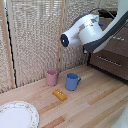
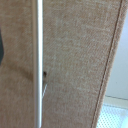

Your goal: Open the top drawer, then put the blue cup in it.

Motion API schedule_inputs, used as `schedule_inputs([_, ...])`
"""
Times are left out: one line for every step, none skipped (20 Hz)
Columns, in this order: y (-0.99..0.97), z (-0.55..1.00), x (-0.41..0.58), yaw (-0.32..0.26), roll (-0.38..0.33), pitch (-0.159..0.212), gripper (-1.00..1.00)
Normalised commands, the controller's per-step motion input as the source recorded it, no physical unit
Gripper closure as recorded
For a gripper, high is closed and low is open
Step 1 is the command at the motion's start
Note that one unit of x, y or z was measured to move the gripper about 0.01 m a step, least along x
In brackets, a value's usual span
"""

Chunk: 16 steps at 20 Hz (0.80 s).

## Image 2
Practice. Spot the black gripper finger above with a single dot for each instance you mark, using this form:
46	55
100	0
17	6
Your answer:
1	48

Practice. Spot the brown fabric-textured drawer front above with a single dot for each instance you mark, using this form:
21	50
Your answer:
73	60

